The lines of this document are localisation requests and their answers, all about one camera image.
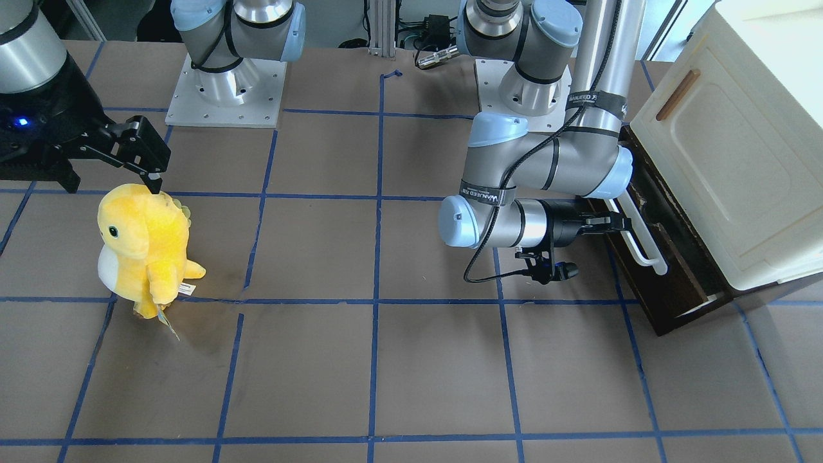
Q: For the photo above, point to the white plastic drawer handle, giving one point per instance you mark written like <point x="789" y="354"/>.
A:
<point x="640" y="243"/>

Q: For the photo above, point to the dark wooden drawer front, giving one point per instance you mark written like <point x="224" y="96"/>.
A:
<point x="692" y="284"/>

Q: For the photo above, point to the cream plastic cabinet body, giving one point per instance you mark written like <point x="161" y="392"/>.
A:
<point x="734" y="128"/>

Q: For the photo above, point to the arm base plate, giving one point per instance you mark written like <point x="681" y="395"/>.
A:
<point x="501" y="89"/>
<point x="248" y="96"/>

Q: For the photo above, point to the yellow plush dinosaur toy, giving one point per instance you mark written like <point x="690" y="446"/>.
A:
<point x="144" y="258"/>

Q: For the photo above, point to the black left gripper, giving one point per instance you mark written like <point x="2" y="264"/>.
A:
<point x="564" y="222"/>

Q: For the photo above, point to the aluminium frame post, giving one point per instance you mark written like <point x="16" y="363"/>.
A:
<point x="382" y="23"/>

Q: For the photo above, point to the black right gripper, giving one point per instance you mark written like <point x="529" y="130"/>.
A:
<point x="64" y="103"/>

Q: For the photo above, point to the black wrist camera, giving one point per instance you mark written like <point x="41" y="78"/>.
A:
<point x="542" y="268"/>

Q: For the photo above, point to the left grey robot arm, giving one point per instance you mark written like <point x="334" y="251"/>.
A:
<point x="582" y="157"/>

